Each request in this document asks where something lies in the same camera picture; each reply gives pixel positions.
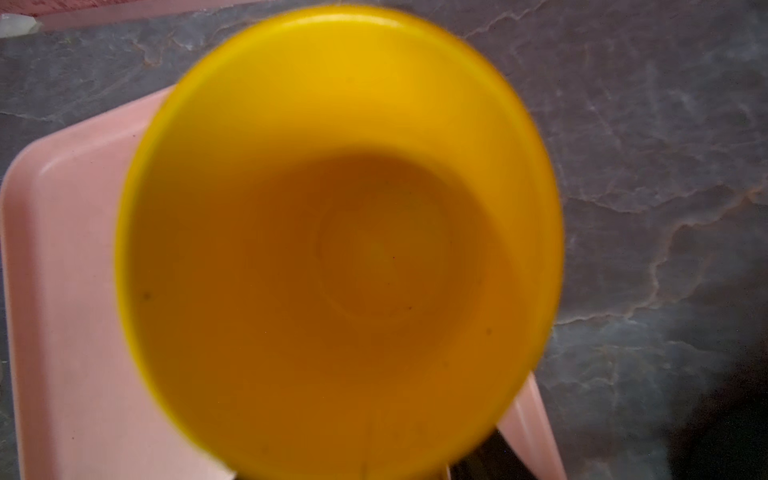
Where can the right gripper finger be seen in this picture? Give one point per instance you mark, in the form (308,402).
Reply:
(494,459)

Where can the yellow mug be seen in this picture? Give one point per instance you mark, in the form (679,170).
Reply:
(340,248)

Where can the pink tray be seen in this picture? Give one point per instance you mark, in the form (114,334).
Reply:
(83,410)

